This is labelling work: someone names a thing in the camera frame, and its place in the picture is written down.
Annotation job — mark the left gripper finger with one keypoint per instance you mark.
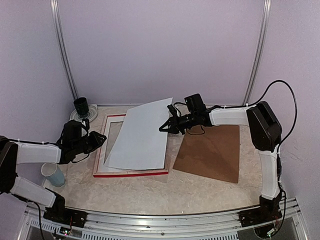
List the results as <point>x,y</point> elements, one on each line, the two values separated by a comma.
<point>97,134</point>
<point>95,142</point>

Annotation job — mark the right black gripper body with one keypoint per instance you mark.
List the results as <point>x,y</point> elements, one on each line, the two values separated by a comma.
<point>186,122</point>

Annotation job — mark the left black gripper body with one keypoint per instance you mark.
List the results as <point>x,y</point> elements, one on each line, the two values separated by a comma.
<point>81,147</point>

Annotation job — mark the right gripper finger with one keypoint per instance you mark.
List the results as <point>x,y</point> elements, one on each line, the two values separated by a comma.
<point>172,130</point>
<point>169,123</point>

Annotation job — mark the red wooden picture frame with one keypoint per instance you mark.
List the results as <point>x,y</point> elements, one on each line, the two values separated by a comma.
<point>130,173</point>

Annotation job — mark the white mat board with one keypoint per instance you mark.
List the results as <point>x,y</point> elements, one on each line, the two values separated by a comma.
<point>107,140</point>

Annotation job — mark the cat photo print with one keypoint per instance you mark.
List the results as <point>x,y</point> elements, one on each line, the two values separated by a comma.
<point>140,145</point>

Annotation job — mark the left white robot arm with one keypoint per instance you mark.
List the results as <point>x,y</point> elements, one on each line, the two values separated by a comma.
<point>75,139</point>

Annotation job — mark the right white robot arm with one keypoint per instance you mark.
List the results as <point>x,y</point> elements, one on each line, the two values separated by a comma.
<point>266,136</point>

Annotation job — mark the white round plate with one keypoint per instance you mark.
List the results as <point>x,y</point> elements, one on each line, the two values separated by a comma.
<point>91,115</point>

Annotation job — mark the black cup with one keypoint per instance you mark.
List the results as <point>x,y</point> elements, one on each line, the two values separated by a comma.
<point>81,106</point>

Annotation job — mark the brown backing board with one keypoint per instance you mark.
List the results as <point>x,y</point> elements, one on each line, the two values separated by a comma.
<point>211,152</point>

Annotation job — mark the light blue paper cup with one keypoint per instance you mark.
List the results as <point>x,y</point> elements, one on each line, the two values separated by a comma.
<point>53,174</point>

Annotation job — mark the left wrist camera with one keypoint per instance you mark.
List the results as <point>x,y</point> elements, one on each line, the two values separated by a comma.
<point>85,124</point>

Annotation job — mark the right aluminium corner post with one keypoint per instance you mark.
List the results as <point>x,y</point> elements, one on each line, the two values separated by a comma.
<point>267,4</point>

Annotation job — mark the aluminium corner post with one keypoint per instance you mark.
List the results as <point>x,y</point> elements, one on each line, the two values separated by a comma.
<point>54,5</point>
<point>267,4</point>

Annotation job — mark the front aluminium rail base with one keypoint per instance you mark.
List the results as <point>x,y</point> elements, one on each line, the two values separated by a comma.
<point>221,225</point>

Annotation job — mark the left aluminium corner post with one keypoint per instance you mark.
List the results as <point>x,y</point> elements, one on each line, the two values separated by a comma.
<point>54,5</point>

